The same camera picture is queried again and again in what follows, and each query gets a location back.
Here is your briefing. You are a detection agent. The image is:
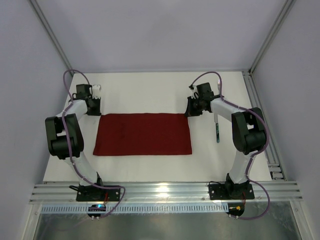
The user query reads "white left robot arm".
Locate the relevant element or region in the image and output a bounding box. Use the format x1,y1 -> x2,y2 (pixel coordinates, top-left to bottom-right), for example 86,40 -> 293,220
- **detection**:
45,84 -> 103,187

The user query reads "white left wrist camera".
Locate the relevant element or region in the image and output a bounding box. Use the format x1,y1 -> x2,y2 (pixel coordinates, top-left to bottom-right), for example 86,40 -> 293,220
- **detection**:
91,84 -> 102,99

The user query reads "aluminium front rail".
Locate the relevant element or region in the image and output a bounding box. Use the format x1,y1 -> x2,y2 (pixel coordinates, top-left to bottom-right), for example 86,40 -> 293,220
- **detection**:
29,181 -> 303,204

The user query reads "dark red cloth napkin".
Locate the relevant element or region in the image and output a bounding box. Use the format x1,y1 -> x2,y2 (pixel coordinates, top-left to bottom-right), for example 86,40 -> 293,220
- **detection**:
93,113 -> 192,157

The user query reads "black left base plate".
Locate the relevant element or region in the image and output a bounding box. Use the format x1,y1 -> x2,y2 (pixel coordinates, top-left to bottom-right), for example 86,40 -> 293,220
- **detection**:
69,185 -> 121,202

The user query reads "fork with teal handle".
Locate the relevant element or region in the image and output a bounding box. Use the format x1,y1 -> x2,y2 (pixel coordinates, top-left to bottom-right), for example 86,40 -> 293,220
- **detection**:
217,79 -> 223,98

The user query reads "right corner frame post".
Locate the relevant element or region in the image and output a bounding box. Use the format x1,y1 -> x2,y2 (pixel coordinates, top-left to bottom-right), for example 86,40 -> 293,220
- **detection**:
248,0 -> 296,75

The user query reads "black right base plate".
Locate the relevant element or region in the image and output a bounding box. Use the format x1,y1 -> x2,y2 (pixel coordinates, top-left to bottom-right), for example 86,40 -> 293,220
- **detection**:
208,183 -> 255,200

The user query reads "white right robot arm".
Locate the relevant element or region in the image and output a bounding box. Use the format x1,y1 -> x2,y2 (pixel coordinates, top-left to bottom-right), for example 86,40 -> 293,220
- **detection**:
184,82 -> 267,200

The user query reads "aluminium right side rail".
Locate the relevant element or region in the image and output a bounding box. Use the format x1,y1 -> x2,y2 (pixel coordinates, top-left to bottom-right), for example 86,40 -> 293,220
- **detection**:
241,70 -> 287,181

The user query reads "aluminium rail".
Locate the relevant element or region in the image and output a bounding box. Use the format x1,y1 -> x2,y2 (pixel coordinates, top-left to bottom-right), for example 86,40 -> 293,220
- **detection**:
241,70 -> 287,181
29,181 -> 303,204

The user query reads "slotted cable duct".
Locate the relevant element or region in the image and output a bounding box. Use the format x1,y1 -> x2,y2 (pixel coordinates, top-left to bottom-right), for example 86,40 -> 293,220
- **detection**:
40,202 -> 229,214

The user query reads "left corner frame post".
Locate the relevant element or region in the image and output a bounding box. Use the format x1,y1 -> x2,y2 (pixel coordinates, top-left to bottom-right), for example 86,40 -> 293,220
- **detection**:
28,0 -> 73,70

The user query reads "corner frame post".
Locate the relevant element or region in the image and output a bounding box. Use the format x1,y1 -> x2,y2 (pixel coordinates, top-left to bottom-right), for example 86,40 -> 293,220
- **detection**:
248,0 -> 296,75
28,0 -> 73,70

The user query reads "knife with teal handle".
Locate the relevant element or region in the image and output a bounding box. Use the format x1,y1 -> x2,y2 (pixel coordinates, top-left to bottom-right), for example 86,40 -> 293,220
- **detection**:
214,113 -> 220,143

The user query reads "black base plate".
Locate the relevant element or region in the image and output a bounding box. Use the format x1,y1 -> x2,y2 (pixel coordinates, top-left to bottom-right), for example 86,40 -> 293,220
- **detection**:
208,183 -> 255,200
69,185 -> 121,202

